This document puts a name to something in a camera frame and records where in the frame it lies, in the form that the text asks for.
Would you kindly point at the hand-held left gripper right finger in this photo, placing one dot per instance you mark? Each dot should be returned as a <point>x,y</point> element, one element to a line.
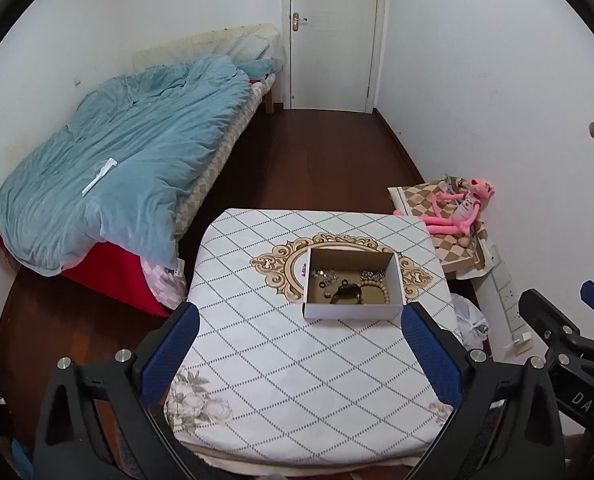
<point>429,355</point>

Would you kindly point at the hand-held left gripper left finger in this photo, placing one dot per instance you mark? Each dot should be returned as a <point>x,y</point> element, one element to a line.
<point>172,355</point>

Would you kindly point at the white cardboard box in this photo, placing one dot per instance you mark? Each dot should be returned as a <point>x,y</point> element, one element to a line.
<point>347,312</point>

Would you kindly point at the black fitness band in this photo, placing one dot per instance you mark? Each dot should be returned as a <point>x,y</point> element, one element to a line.
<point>347,294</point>

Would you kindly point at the white charger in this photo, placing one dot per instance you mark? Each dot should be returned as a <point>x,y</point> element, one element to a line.
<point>523,342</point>

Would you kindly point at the white power strip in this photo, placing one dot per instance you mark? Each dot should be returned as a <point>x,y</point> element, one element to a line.
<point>507,290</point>

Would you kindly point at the white plastic bag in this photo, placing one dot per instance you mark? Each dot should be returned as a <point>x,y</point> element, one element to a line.
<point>469,317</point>

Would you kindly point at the pink checkered sheet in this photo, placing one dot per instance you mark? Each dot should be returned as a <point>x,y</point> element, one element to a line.
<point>164,282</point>

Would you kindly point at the brown checkered cushion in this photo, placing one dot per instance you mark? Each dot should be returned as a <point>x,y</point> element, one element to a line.
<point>457,255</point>

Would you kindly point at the red bed sheet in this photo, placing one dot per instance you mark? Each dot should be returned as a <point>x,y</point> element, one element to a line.
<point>112,275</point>

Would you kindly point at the white diamond-pattern tablecloth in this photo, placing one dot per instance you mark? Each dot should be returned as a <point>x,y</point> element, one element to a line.
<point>277,360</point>

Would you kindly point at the pink plush toy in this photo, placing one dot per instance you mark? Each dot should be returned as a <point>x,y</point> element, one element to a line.
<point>464,210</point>

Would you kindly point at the beige patterned mattress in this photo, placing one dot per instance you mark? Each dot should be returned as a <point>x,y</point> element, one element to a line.
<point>217,170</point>

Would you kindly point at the light blue duvet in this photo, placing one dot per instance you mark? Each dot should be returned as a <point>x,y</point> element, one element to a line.
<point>127,160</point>

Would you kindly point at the white pillow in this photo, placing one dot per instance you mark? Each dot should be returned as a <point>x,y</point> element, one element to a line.
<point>217,42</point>

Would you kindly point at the white door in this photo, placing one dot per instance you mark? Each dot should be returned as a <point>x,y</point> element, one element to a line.
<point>332,35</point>

